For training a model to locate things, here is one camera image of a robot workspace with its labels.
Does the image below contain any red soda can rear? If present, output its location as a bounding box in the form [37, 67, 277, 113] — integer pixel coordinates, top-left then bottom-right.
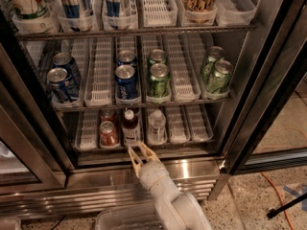
[100, 109, 116, 124]

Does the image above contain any green soda can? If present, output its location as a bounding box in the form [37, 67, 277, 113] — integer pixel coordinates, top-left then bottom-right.
[147, 49, 168, 68]
[201, 46, 225, 81]
[148, 63, 170, 98]
[205, 59, 233, 94]

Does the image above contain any orange cable on floor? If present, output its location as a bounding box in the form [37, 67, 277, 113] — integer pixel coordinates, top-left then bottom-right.
[260, 172, 295, 230]

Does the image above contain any green soda can right front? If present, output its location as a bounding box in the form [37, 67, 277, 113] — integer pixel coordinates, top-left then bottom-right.
[205, 59, 233, 94]

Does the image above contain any red soda can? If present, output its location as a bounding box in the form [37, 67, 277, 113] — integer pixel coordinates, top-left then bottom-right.
[100, 109, 116, 124]
[99, 121, 119, 148]

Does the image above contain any blue soda can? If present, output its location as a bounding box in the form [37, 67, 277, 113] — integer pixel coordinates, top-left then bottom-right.
[117, 50, 137, 69]
[53, 53, 82, 87]
[47, 67, 79, 104]
[115, 65, 138, 100]

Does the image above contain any black tripod leg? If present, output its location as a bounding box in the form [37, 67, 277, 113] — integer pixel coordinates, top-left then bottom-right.
[267, 193, 307, 219]

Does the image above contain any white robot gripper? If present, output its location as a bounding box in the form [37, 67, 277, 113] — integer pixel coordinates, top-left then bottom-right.
[128, 141, 169, 191]

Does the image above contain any green soda can right rear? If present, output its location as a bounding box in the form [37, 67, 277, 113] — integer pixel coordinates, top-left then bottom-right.
[201, 46, 225, 81]

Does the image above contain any clear water bottle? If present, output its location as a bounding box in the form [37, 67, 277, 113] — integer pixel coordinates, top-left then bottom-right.
[148, 109, 166, 145]

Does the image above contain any stainless steel fridge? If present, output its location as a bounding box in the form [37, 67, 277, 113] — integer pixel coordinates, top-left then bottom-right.
[0, 0, 307, 220]

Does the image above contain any clear plastic bin on floor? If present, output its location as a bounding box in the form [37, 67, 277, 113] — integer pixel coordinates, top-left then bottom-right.
[94, 201, 201, 230]

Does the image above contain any blue soda can left rear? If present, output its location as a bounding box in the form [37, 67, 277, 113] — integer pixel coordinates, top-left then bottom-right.
[53, 53, 82, 87]

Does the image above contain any brown drink bottle white cap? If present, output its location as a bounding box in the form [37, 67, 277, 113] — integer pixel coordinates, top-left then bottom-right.
[122, 109, 141, 146]

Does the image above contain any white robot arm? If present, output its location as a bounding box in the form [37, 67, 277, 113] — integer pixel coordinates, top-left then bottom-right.
[128, 142, 213, 230]

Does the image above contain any blue soda can middle front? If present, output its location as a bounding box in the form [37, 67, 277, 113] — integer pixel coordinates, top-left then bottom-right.
[115, 65, 138, 100]

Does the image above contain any red soda can front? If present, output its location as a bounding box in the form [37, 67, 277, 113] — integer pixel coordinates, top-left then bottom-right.
[99, 121, 119, 148]

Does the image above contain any open fridge glass door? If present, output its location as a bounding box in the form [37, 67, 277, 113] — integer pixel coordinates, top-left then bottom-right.
[216, 0, 307, 175]

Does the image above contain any green soda can middle front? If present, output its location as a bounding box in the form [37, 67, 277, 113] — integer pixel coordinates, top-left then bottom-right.
[148, 63, 170, 98]

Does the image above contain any blue soda can left front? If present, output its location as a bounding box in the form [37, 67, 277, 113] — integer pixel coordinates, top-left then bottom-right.
[47, 67, 79, 104]

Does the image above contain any blue soda can middle rear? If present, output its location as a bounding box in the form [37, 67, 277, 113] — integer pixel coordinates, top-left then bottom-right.
[117, 50, 137, 69]

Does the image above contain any green soda can middle rear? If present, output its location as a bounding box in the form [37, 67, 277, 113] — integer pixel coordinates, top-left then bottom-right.
[147, 49, 168, 68]

